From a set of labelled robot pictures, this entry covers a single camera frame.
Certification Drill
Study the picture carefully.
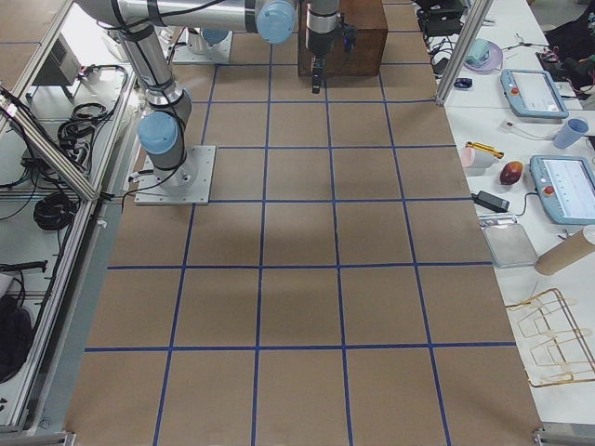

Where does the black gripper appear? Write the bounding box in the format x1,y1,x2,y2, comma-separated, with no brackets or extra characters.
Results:
306,28,335,95

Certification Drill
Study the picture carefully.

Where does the dark wooden drawer cabinet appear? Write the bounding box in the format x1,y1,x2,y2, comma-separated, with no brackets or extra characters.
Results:
297,1,388,79

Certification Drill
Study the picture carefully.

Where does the teal cup on plate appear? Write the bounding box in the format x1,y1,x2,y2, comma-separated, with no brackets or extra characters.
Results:
465,38,490,68

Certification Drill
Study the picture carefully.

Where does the pink cup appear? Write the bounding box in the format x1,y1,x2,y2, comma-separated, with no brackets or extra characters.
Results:
460,147,497,169

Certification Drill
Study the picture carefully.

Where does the purple plate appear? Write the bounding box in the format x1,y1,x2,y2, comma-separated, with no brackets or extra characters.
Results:
464,38,503,72

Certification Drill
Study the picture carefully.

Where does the gold metal cylinder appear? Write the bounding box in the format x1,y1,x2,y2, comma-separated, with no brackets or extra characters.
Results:
466,141,504,160

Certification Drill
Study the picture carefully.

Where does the black power adapter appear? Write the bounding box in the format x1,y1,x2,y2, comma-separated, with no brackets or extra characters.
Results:
471,190,509,213

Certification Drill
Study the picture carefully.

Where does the blue teach pendant far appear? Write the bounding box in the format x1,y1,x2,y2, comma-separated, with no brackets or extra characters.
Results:
500,69,569,119

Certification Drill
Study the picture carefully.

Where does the blue teach pendant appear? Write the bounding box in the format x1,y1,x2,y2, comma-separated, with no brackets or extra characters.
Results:
529,155,594,226
500,69,569,119

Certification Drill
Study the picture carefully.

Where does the light blue cup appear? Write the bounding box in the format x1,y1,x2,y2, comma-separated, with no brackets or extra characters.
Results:
553,118,589,150

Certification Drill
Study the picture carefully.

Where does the metal tray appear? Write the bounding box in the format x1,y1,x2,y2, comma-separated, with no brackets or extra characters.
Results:
483,223,537,269

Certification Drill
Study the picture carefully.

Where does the blue teach pendant near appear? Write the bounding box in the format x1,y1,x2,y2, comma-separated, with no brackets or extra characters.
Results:
529,155,594,226

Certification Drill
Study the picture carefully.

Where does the cardboard tube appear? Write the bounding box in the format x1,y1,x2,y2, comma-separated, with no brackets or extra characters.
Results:
535,225,594,276

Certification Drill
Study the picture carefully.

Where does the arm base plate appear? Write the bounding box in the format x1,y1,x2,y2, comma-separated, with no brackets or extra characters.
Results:
171,29,232,65
134,146,217,205

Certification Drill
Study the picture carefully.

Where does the aluminium frame post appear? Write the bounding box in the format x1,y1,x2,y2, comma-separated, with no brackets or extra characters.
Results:
435,0,493,106

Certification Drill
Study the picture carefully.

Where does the gold wire rack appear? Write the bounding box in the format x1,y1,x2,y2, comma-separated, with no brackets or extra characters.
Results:
506,288,594,388

